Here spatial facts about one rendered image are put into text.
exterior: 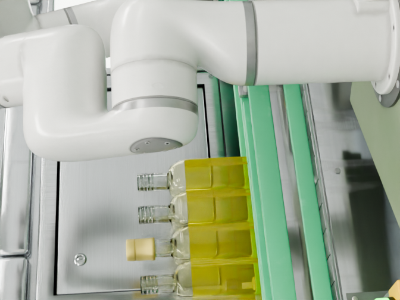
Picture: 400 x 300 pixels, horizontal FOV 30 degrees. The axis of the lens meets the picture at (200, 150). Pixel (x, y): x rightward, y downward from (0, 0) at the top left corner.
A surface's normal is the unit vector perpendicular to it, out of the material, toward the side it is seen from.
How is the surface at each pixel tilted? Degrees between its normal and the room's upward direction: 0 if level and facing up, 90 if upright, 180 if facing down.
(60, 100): 90
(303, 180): 90
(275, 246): 90
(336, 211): 90
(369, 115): 1
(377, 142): 1
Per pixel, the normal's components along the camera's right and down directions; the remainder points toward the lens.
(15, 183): 0.03, -0.48
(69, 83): 0.29, -0.26
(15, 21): 0.58, 0.13
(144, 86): -0.14, -0.25
